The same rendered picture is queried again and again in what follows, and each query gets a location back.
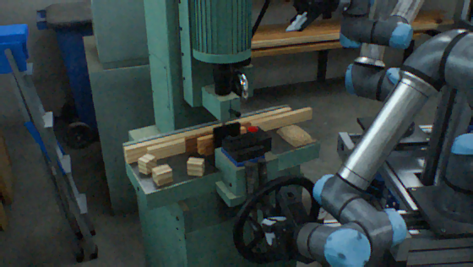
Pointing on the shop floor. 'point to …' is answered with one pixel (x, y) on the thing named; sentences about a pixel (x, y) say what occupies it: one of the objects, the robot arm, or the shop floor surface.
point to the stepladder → (46, 138)
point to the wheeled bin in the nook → (73, 68)
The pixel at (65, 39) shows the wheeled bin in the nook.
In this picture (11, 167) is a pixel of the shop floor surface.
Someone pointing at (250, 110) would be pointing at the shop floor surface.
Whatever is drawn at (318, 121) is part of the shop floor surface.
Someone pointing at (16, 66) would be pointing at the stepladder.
